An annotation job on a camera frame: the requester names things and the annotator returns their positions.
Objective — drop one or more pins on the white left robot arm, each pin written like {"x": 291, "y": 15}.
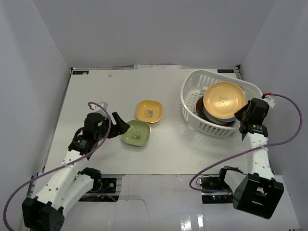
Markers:
{"x": 46, "y": 211}

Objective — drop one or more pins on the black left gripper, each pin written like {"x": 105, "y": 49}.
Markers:
{"x": 111, "y": 125}

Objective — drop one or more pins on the yellow square panda dish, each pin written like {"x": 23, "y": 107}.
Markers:
{"x": 149, "y": 111}

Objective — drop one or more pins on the green square panda dish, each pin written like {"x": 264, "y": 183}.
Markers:
{"x": 138, "y": 134}

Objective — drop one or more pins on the white plastic dish bin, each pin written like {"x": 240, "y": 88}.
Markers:
{"x": 194, "y": 87}

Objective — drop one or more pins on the dark red rimmed round plate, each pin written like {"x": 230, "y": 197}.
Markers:
{"x": 199, "y": 109}

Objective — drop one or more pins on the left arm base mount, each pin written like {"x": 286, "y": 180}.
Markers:
{"x": 104, "y": 191}

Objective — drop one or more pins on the light blue round plate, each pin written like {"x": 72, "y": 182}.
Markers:
{"x": 229, "y": 120}

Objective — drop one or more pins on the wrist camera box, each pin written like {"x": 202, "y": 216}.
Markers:
{"x": 268, "y": 98}
{"x": 98, "y": 107}

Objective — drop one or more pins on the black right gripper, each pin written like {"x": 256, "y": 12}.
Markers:
{"x": 238, "y": 114}

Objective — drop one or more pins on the yellow round plate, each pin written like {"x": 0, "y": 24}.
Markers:
{"x": 222, "y": 100}

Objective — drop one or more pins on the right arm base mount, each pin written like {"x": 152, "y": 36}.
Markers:
{"x": 220, "y": 194}

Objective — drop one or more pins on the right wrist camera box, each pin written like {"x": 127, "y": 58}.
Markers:
{"x": 268, "y": 98}

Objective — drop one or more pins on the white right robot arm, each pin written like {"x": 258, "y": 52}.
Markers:
{"x": 256, "y": 192}

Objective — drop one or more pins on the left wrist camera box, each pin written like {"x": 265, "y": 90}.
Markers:
{"x": 98, "y": 107}

